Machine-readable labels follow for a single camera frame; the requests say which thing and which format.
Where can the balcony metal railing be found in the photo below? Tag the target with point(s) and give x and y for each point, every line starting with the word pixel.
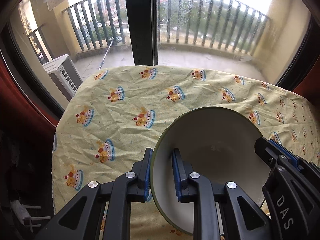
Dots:
pixel 83 28

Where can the red curtain left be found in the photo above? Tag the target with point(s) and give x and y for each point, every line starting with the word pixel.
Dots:
pixel 18 116

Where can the red curtain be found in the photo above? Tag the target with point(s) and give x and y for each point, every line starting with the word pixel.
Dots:
pixel 18 116
pixel 309 88

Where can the mop handle on balcony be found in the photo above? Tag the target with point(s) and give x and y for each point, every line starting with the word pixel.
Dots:
pixel 105 55

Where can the yellow crown-print tablecloth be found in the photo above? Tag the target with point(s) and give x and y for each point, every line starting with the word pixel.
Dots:
pixel 118 112

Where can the large green-rimmed white bowl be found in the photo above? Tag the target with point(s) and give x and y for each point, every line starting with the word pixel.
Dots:
pixel 219 144

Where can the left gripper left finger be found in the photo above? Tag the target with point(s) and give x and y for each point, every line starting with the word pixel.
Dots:
pixel 102 210

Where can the red curtain right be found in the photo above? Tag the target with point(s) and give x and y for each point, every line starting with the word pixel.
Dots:
pixel 309 88

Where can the black window frame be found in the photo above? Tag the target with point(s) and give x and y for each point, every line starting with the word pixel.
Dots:
pixel 142 21

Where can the white air conditioner unit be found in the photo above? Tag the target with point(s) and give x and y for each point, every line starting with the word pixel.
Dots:
pixel 63 73

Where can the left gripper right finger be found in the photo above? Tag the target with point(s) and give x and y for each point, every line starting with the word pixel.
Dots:
pixel 220 210

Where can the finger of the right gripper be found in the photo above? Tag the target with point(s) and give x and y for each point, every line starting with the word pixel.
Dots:
pixel 267 151
pixel 285 152

